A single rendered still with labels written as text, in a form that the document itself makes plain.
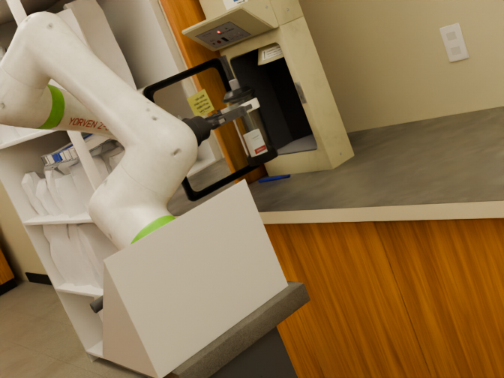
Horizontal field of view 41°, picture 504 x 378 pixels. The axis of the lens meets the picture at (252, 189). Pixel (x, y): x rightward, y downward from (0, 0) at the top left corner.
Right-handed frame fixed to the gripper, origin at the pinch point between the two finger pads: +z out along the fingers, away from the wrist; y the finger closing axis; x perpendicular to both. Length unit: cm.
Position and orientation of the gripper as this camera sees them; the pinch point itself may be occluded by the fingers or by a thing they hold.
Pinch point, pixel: (242, 107)
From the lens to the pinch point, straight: 210.0
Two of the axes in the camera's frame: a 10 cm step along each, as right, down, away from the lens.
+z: 7.1, -4.2, 5.6
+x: 3.6, 9.0, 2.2
